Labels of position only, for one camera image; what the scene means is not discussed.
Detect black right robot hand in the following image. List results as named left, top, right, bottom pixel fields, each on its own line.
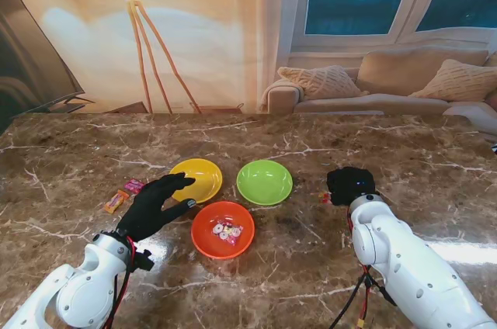
left=326, top=166, right=380, bottom=206

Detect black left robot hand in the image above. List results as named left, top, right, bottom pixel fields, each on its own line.
left=116, top=172, right=197, bottom=244

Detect orange candy bar wrapper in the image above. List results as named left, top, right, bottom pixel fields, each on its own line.
left=103, top=189, right=130, bottom=214

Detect clear ring candy packet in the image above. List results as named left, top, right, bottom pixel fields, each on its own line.
left=210, top=218, right=245, bottom=247

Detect pink candy packet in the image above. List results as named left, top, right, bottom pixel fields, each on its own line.
left=123, top=178, right=147, bottom=195

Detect yellow plastic bowl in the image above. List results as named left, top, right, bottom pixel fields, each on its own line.
left=169, top=158, right=224, bottom=205

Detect orange plastic bowl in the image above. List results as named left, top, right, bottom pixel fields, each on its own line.
left=191, top=200, right=256, bottom=261

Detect green plastic bowl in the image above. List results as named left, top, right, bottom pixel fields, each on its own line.
left=236, top=159, right=294, bottom=206

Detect cream knitted pillow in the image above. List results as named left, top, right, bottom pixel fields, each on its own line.
left=277, top=64, right=370, bottom=100
left=409, top=59, right=497, bottom=102

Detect beige sofa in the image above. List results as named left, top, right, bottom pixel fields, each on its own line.
left=262, top=47, right=497, bottom=136

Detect light sheer curtain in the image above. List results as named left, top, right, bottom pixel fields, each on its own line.
left=248, top=0, right=311, bottom=113

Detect flat screen television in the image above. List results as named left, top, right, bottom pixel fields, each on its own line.
left=0, top=0, right=94, bottom=113

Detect red black left arm cable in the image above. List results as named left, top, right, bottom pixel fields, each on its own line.
left=103, top=238, right=136, bottom=329

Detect red black arm cable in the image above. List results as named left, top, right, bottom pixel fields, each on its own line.
left=103, top=238, right=136, bottom=329
left=328, top=262, right=398, bottom=329

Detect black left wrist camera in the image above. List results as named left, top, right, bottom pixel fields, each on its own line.
left=131, top=249, right=155, bottom=272

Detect red black right arm cable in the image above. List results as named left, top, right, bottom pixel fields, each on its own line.
left=328, top=262, right=398, bottom=329

